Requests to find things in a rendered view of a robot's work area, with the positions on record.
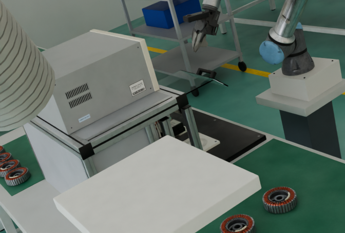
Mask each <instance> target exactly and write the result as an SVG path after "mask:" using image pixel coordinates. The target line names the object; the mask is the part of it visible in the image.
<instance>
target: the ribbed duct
mask: <svg viewBox="0 0 345 233"><path fill-rule="evenodd" d="M54 86H55V75H54V70H53V69H52V67H51V65H50V64H49V62H48V61H47V60H46V58H45V57H44V56H43V54H42V53H41V52H40V50H39V49H38V48H37V46H36V45H35V44H34V42H33V41H32V40H31V38H30V37H29V36H28V34H27V33H26V32H25V31H24V29H23V28H22V27H21V26H20V24H19V23H18V21H17V20H16V19H15V18H14V16H13V15H12V14H11V12H10V11H9V10H8V8H7V7H6V6H5V5H4V3H3V2H2V1H1V0H0V131H9V130H12V129H15V128H18V127H21V126H23V125H25V124H26V123H28V122H29V121H31V120H32V119H33V118H35V117H36V116H37V115H38V114H39V113H40V112H41V111H42V110H43V109H44V108H45V107H46V105H47V103H48V102H49V100H50V98H51V96H52V94H53V90H54Z"/></svg>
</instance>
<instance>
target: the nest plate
mask: <svg viewBox="0 0 345 233"><path fill-rule="evenodd" d="M199 137H200V140H201V144H202V147H203V151H205V152H206V151H208V150H210V149H211V148H213V147H215V146H216V145H218V144H220V141H218V140H216V139H213V138H211V137H208V136H206V135H204V134H201V133H199ZM183 142H184V143H187V144H189V145H191V143H190V140H189V138H188V139H186V140H185V141H183Z"/></svg>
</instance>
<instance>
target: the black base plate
mask: <svg viewBox="0 0 345 233"><path fill-rule="evenodd" d="M192 111H193V115H194V118H195V122H196V125H197V130H198V132H199V133H201V134H204V135H206V136H208V137H211V138H213V139H216V140H218V141H220V144H218V145H216V146H215V147H213V148H211V149H210V150H208V151H206V152H207V153H209V154H212V155H214V156H216V157H218V158H220V159H223V160H225V161H227V162H231V161H233V160H234V159H236V158H237V157H239V156H241V155H242V154H244V153H246V152H247V151H249V150H251V149H252V148H254V147H255V146H257V145H259V144H260V143H262V142H263V141H265V140H266V135H264V134H261V133H258V132H255V131H252V130H250V129H247V128H244V127H241V126H238V125H235V124H233V123H230V122H227V121H224V120H221V119H219V118H216V117H213V116H210V115H208V114H204V113H201V112H199V111H196V110H193V109H192ZM170 117H171V119H175V120H178V121H180V122H183V126H185V123H184V119H183V115H181V114H178V113H175V112H173V113H171V114H170ZM188 138H189V137H188V133H187V132H186V133H184V134H182V135H177V136H176V137H175V139H178V140H180V141H185V140H186V139H188Z"/></svg>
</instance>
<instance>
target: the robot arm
mask: <svg viewBox="0 0 345 233"><path fill-rule="evenodd" d="M307 1H308V0H285V2H284V4H283V7H282V9H281V12H280V14H279V17H278V19H277V22H276V25H275V27H273V28H271V29H270V30H269V33H268V35H267V38H266V40H265V41H264V42H262V44H261V45H260V47H259V52H260V55H261V57H262V58H263V59H264V60H265V61H266V62H267V63H269V64H272V65H276V64H279V63H281V62H282V67H281V70H282V73H283V74H284V75H288V76H294V75H300V74H304V73H307V72H309V71H311V70H312V69H313V68H314V67H315V65H314V61H313V60H312V58H311V56H310V55H309V53H308V51H307V48H306V43H305V38H304V34H303V28H302V25H301V23H300V22H299V20H300V17H301V15H302V13H303V10H304V8H305V6H306V3H307ZM220 2H221V0H203V5H202V9H204V10H205V11H201V12H197V13H193V14H188V15H185V16H183V21H184V22H188V23H191V22H193V21H196V23H195V25H194V28H193V31H192V37H191V40H192V45H193V51H194V52H197V50H198V49H199V47H207V46H208V42H207V41H206V34H208V35H216V34H217V31H218V27H219V24H217V22H218V19H219V15H220V11H217V9H218V8H219V5H220ZM216 28H217V31H216ZM215 31H216V33H215ZM198 32H200V33H198Z"/></svg>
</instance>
